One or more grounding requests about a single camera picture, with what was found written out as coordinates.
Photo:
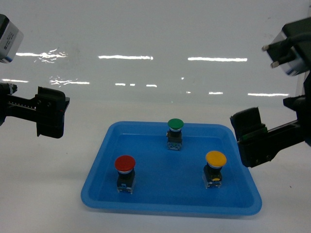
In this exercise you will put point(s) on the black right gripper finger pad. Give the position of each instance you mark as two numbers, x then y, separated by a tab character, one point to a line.
252	138

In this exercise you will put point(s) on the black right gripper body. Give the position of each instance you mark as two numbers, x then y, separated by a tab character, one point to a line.
299	130

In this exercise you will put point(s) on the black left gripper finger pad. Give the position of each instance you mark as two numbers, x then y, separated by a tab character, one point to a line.
51	106

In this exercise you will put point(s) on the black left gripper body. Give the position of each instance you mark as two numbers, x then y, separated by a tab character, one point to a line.
13	106

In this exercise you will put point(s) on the yellow mushroom push button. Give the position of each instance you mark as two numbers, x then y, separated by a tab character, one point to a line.
212	175

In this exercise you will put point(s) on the red mushroom push button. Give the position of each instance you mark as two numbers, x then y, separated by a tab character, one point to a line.
125	166

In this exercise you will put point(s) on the green mushroom push button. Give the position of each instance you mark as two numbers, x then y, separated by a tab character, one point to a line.
174	134

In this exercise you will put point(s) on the blue plastic tray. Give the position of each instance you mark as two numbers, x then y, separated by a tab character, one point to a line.
170	182

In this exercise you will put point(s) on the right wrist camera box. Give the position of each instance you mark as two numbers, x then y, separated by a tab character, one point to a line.
291	49

